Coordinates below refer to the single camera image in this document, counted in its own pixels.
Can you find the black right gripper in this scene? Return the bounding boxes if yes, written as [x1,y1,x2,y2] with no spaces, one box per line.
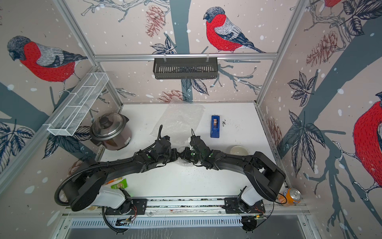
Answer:
[177,146,205,164]

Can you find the steel rice cooker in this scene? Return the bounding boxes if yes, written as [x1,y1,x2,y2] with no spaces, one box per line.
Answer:
[90,113,132,151]

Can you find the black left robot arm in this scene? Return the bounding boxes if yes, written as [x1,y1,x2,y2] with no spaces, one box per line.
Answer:
[54,136,178,212]

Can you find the orange soda can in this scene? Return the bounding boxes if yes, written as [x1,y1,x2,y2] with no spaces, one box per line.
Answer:
[283,188,301,206]

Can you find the small circuit board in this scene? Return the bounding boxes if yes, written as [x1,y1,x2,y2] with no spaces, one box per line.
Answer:
[115,219,133,227]

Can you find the white mesh wall shelf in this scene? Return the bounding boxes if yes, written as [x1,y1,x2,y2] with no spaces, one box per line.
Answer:
[47,72,109,136]

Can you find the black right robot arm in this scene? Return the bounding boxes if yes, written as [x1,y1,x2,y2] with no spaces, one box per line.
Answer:
[189,135,286,206]

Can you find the blue tape dispenser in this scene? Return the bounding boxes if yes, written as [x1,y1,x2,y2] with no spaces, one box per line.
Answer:
[210,115,220,138]

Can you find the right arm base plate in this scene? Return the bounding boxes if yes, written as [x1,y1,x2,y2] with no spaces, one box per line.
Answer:
[222,197,266,214]

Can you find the green snack packet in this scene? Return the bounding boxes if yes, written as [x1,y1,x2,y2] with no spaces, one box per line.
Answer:
[111,179,128,190]

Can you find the black hanging wire basket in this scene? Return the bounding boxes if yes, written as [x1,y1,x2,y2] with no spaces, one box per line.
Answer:
[153,57,218,80]

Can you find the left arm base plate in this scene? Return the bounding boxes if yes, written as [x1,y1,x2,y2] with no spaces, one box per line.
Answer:
[105,198,148,216]

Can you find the aluminium mounting rail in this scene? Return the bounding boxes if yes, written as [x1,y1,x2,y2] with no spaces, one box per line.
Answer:
[64,195,311,217]

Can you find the cream ceramic bowl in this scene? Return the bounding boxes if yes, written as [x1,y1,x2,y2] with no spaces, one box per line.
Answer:
[230,145,249,156]

